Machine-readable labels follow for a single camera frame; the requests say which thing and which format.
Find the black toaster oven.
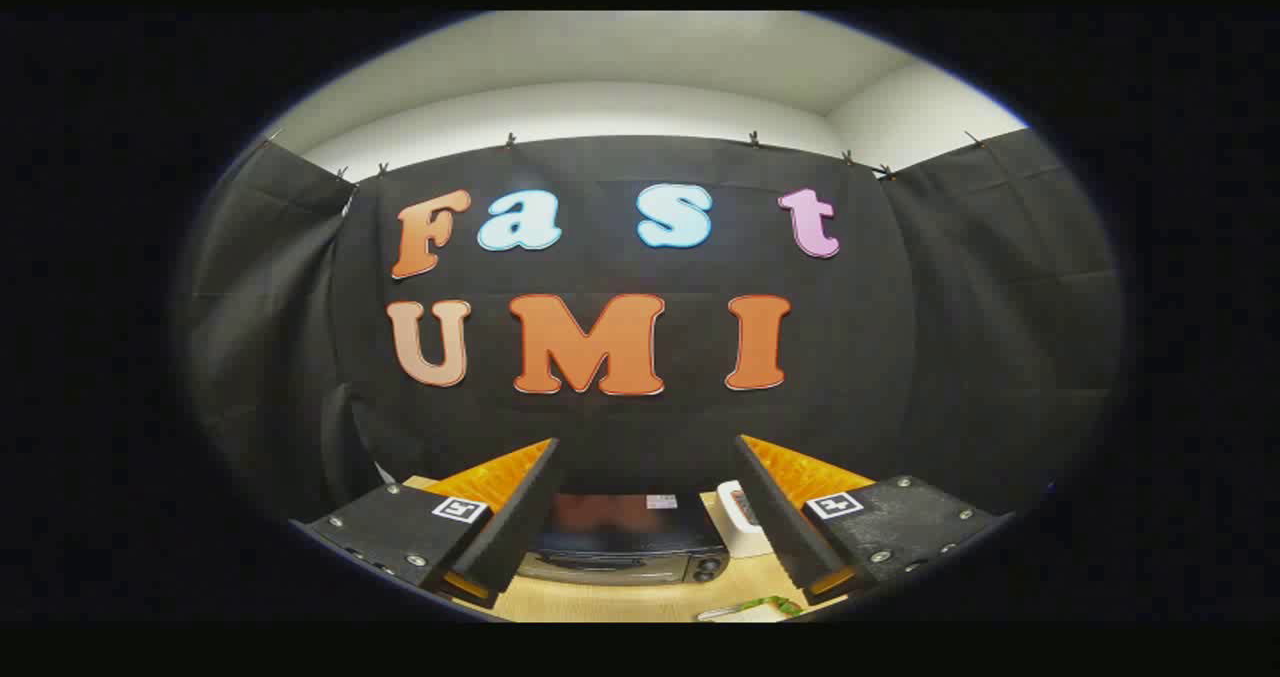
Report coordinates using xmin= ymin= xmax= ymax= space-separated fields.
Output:
xmin=515 ymin=492 xmax=731 ymax=586

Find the white rectangular plate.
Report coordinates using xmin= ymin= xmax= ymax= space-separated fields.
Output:
xmin=697 ymin=602 xmax=793 ymax=623

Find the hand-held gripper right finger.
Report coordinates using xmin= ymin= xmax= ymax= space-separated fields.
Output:
xmin=733 ymin=434 xmax=1016 ymax=606

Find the white bread toaster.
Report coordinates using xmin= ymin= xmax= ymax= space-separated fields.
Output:
xmin=717 ymin=480 xmax=777 ymax=560

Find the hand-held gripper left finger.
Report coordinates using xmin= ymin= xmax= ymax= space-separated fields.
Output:
xmin=290 ymin=437 xmax=561 ymax=610

